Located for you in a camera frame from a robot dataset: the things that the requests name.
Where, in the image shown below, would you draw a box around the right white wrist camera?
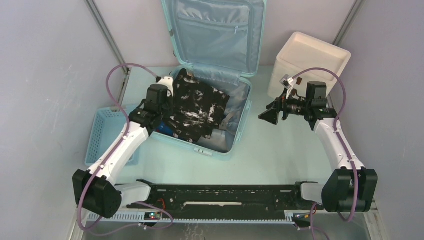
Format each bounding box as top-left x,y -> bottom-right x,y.
279,74 -> 296,100

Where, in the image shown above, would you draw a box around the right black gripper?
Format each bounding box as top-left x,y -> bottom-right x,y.
258,87 -> 310,126

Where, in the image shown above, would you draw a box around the blue white red garment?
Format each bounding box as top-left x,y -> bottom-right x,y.
156,121 -> 175,137

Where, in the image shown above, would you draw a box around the light blue ribbed suitcase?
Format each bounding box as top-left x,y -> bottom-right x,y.
152,0 -> 267,161

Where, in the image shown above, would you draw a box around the black white patterned garment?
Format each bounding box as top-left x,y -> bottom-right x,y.
163,68 -> 230,143

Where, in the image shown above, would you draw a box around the cream plastic drawer cabinet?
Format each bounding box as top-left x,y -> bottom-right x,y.
267,32 -> 352,99

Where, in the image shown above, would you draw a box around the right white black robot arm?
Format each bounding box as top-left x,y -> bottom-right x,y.
258,78 -> 378,213

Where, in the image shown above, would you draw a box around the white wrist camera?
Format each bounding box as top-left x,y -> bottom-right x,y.
156,76 -> 174,97
279,74 -> 296,100

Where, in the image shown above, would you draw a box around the aluminium frame rail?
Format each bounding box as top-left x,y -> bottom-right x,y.
67,188 -> 388,240

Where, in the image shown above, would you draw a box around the blue perforated plastic basket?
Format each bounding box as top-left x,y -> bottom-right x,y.
85,107 -> 126,166

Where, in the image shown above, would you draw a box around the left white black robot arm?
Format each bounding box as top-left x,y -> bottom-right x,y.
72,79 -> 174,219

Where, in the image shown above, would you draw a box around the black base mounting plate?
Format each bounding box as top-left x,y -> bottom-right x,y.
145,184 -> 313,221

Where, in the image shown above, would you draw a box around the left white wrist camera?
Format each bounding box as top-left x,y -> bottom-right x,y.
156,76 -> 174,97

